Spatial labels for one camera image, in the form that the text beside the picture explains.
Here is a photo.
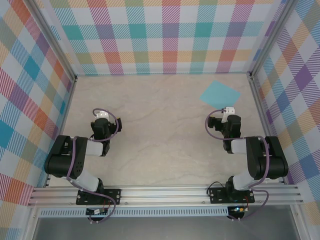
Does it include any left small circuit board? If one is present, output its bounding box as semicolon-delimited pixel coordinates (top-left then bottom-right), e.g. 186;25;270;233
85;207;109;216

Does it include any small circuit board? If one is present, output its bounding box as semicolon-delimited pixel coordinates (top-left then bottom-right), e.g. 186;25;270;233
228;205;248;214
85;207;109;216

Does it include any right small circuit board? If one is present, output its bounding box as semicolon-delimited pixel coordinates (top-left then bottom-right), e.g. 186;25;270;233
228;205;248;214

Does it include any grey metal panel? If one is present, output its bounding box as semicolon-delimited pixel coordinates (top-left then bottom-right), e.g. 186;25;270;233
32;216;301;240

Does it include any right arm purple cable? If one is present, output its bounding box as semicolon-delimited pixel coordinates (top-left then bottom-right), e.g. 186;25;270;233
204;107;270;222

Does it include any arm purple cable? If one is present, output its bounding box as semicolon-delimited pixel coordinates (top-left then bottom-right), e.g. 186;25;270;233
66;107;119;225
204;107;270;222

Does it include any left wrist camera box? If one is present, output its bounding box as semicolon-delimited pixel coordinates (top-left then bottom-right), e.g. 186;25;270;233
95;109;110;120

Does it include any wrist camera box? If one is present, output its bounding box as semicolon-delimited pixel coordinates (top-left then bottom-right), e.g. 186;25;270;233
221;106;236;123
95;109;110;120

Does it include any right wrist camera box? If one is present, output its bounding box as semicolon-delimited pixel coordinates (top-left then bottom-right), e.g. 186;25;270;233
221;106;236;123

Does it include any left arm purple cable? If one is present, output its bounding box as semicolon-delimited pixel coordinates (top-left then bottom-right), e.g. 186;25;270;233
66;107;119;225

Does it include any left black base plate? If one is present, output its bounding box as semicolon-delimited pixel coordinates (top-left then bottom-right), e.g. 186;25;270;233
76;188;123;206

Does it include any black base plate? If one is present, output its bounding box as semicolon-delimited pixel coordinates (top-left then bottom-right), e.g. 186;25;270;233
76;188;123;206
208;187;256;205

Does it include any right aluminium side rail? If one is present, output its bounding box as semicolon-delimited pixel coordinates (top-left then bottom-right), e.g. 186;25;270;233
248;73;286;185

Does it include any aluminium side rail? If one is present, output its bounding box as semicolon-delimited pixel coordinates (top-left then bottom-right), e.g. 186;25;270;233
248;73;286;185
43;77;78;188

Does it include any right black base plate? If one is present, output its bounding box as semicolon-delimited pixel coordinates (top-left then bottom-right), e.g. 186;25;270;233
208;187;256;205

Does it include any left aluminium side rail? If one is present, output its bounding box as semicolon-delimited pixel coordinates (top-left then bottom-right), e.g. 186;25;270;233
43;77;78;188

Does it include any long aluminium mounting rail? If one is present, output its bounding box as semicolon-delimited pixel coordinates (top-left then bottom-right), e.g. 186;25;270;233
26;181;305;208

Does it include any slotted grey cable duct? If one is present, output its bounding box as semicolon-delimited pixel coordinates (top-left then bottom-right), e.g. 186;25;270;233
39;209;230;218

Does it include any left aluminium frame post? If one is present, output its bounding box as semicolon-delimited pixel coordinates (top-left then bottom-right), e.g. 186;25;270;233
26;0;79;83

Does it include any aluminium frame post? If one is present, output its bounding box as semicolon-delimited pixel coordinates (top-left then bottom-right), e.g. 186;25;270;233
26;0;79;83
248;0;300;80

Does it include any right aluminium frame post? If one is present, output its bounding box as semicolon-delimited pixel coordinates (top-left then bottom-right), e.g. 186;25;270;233
248;0;300;80

